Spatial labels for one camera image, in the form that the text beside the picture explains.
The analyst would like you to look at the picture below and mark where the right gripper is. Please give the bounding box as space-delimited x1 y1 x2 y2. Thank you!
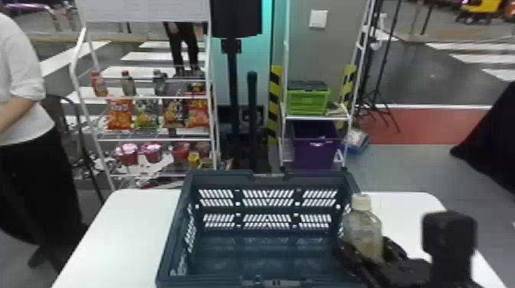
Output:
340 236 435 288

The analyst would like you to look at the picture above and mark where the clear bottle with pale cap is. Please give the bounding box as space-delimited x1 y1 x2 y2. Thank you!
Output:
342 193 385 263

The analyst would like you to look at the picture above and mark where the small blue basket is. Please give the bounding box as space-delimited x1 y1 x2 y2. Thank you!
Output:
343 128 371 155

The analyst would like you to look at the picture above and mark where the purple crate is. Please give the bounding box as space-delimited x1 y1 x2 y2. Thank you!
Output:
290 120 343 170

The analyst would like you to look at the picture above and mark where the green crate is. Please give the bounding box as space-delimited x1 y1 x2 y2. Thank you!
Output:
286 80 331 117

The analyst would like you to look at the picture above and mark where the black tripod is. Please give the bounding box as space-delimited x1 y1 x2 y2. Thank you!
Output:
356 0 404 135

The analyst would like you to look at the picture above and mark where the red noodle cup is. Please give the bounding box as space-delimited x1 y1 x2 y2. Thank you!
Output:
120 142 139 167
193 141 212 159
171 141 192 163
141 142 163 164

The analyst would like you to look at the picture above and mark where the red snack packet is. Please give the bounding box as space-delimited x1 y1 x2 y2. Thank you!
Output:
185 97 211 129

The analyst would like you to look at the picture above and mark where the black snack packet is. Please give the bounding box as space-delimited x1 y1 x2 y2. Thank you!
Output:
162 98 186 129

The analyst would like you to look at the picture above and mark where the yellow cart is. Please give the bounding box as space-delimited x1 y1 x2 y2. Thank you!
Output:
455 0 505 24

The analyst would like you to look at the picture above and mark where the green snack packet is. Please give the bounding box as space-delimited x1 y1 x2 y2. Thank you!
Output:
134 98 161 130

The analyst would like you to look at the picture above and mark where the orange snack packet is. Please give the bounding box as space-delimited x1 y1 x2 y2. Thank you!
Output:
106 98 134 131

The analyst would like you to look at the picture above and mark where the dark bottle with red cap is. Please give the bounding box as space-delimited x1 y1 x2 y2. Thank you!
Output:
121 70 137 97

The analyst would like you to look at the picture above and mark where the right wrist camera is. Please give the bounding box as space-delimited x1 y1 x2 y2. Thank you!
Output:
421 210 480 288

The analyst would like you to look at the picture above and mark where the striped post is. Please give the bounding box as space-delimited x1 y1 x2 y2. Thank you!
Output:
267 64 283 145
339 64 358 108

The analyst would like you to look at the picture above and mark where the black post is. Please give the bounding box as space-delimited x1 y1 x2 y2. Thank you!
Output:
246 70 259 172

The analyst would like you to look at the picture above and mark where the white wire rack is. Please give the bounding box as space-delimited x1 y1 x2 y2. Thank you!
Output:
68 0 221 192
278 0 379 170

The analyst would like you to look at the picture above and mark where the white wall plate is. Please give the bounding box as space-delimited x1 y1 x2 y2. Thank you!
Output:
308 9 329 29

